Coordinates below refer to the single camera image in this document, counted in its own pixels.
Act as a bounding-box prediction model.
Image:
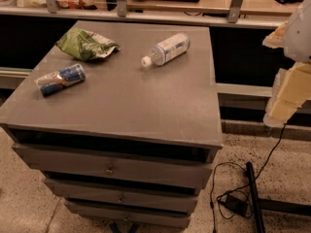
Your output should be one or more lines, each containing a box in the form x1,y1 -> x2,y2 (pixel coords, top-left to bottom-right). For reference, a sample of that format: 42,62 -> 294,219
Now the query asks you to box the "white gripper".
262,0 -> 311,127

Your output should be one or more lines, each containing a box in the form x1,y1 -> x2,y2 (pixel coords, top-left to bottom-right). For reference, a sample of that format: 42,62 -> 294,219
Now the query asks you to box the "redbull can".
35,64 -> 86,96

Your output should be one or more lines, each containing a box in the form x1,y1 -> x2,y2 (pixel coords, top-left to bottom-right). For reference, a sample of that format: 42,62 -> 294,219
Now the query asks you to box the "clear plastic water bottle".
141,33 -> 190,68

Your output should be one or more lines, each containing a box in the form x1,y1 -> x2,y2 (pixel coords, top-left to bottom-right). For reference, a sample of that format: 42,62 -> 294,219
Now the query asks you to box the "black power adapter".
225,195 -> 248,216

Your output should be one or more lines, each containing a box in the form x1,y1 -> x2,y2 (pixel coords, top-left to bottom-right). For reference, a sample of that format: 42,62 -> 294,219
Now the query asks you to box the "black metal floor bar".
246,162 -> 265,233

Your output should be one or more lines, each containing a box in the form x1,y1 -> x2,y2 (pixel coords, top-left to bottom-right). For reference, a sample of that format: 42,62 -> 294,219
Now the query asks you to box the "green chip bag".
55,28 -> 121,62

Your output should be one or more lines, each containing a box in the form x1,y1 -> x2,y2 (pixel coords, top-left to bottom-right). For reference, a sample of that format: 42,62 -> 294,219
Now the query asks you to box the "black cable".
209,123 -> 288,233

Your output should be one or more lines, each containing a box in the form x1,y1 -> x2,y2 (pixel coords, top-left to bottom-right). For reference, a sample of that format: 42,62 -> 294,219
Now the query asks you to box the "metal railing frame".
0,0 -> 300,28

